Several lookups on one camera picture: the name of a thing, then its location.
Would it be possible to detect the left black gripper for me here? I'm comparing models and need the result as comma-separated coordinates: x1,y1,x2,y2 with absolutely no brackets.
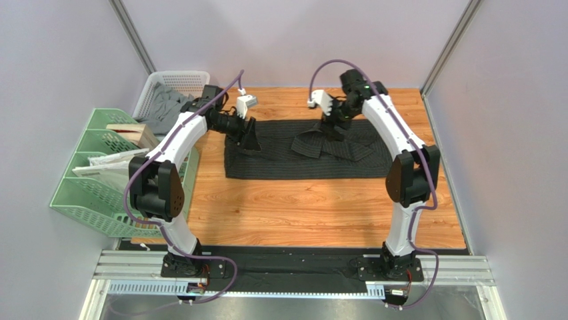
210,109,261,152

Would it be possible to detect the dark pinstriped long sleeve shirt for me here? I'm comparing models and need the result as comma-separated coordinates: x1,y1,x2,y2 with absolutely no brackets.
224,119,392,180

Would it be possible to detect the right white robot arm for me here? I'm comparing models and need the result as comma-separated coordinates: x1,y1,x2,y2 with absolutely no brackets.
308,69,441,279

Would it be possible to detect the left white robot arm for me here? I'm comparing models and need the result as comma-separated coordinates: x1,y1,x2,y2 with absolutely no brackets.
127,85,261,277

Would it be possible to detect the white plastic basket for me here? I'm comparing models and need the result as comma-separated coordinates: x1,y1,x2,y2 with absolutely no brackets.
133,71,210,118

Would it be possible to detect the grey shirt in basket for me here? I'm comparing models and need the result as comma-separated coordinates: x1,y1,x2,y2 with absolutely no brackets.
134,83,194,139

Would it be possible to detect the wooden block in rack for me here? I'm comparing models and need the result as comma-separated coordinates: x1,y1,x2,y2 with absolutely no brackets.
106,123,159,150

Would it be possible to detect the green file organizer rack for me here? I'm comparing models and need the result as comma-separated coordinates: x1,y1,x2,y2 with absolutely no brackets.
49,108,161,238

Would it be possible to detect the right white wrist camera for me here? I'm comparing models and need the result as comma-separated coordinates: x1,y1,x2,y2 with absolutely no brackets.
307,89,333,116

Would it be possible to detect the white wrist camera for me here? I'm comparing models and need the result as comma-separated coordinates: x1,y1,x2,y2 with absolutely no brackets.
235,89,258,119
307,89,333,116

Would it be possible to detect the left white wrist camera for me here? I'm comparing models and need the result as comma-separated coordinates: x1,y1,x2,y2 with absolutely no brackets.
235,89,258,119

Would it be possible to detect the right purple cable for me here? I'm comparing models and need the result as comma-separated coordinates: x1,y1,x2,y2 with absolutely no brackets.
307,59,440,311

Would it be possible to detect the purple cable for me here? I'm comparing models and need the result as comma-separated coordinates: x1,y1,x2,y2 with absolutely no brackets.
106,69,246,317
307,59,440,311

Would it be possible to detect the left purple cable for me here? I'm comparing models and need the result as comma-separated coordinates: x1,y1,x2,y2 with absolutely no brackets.
106,69,246,317

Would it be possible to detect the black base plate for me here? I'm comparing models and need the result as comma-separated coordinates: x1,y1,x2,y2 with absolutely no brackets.
119,244,425,294

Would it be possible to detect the aluminium rail frame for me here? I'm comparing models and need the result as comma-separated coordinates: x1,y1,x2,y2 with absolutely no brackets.
81,249,506,319

